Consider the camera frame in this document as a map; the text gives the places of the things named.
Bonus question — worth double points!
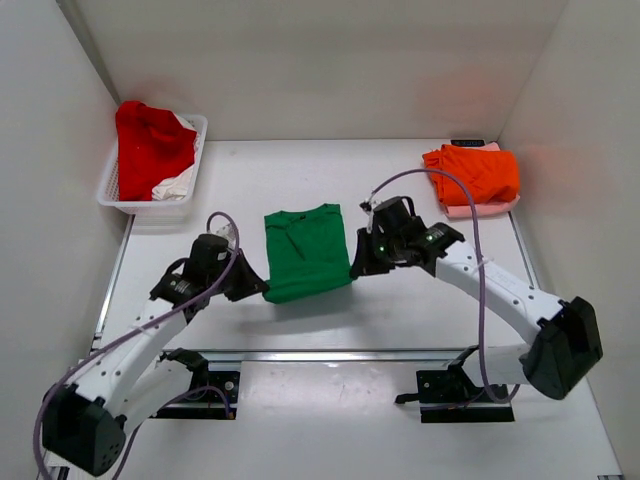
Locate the green t shirt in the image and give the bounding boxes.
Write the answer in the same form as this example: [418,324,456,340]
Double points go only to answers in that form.
[263,203,352,304]

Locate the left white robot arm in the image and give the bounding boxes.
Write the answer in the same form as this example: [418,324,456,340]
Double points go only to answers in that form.
[34,219,268,477]

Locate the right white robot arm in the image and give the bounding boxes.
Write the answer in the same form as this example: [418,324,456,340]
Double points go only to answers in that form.
[350,196,603,400]

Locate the pink folded t shirt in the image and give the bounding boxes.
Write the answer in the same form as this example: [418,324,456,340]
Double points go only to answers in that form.
[444,142,520,219]

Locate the white plastic basket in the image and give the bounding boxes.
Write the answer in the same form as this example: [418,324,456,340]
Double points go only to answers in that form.
[96,113,208,219]

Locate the white t shirt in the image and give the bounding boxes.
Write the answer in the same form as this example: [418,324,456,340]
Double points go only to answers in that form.
[152,114,202,201]

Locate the orange folded t shirt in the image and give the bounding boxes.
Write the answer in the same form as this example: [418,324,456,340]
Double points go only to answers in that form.
[422,145,520,204]

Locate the red t shirt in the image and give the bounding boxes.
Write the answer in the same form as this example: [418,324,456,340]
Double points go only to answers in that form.
[115,101,197,202]

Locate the aluminium rail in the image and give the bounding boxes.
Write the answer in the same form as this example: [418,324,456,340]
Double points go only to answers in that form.
[89,347,481,364]

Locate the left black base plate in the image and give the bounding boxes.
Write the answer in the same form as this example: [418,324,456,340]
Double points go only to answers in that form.
[155,363,241,421]

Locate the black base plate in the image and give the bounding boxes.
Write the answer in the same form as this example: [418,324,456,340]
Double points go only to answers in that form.
[155,363,241,421]
[416,370,515,424]

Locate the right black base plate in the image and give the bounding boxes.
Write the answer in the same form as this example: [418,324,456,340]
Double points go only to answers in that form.
[416,370,515,424]

